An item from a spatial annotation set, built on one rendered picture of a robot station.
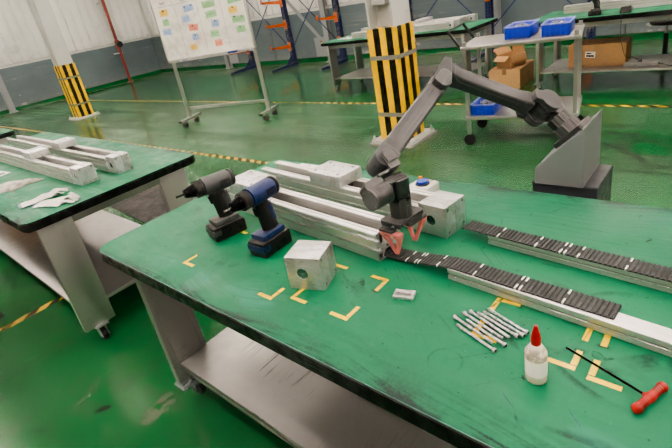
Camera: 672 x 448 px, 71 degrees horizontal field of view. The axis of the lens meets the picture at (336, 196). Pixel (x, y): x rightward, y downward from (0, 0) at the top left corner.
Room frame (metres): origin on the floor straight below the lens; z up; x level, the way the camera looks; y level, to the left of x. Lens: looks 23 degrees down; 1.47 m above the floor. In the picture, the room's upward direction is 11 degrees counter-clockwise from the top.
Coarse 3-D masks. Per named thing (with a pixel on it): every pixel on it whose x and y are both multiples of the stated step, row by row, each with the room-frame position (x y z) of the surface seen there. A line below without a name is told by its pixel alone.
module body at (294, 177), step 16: (288, 176) 1.69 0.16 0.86; (304, 176) 1.64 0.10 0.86; (304, 192) 1.63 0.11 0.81; (320, 192) 1.55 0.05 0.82; (336, 192) 1.48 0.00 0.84; (352, 192) 1.42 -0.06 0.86; (416, 192) 1.31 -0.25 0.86; (432, 192) 1.29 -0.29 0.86; (384, 208) 1.32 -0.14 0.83; (416, 224) 1.23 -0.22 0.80
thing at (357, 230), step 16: (288, 192) 1.51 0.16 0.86; (288, 208) 1.38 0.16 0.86; (304, 208) 1.35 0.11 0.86; (320, 208) 1.37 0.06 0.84; (336, 208) 1.31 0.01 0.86; (352, 208) 1.28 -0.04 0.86; (288, 224) 1.40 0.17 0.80; (304, 224) 1.35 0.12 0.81; (320, 224) 1.27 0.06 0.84; (336, 224) 1.21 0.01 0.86; (352, 224) 1.18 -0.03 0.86; (368, 224) 1.21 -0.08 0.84; (336, 240) 1.22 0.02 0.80; (352, 240) 1.17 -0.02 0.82; (368, 240) 1.12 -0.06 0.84; (384, 240) 1.13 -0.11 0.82; (368, 256) 1.12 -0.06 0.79; (384, 256) 1.11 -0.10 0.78
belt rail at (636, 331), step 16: (448, 272) 0.96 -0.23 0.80; (480, 288) 0.89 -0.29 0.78; (496, 288) 0.86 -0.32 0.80; (528, 304) 0.80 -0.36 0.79; (544, 304) 0.78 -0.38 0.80; (560, 304) 0.76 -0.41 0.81; (576, 320) 0.73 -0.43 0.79; (592, 320) 0.70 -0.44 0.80; (608, 320) 0.69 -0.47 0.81; (624, 320) 0.68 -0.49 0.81; (640, 320) 0.67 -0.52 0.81; (624, 336) 0.66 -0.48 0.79; (640, 336) 0.64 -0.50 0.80; (656, 336) 0.63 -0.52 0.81
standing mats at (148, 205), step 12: (144, 192) 4.38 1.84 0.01; (156, 192) 4.31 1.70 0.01; (120, 204) 4.16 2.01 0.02; (132, 204) 4.09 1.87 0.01; (144, 204) 4.03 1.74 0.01; (156, 204) 3.97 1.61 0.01; (132, 216) 3.81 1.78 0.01; (144, 216) 3.73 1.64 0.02; (156, 216) 3.68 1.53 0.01; (0, 312) 2.59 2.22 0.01
